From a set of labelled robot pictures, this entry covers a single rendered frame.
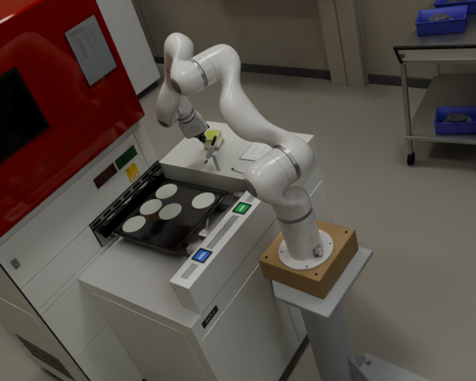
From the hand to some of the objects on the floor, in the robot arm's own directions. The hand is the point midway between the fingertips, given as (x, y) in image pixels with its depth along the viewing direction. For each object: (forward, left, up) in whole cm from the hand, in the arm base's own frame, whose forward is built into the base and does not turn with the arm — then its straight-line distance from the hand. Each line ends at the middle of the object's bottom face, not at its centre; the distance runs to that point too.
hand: (202, 137), depth 228 cm
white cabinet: (-12, +22, -107) cm, 110 cm away
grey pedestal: (-79, +16, -108) cm, 135 cm away
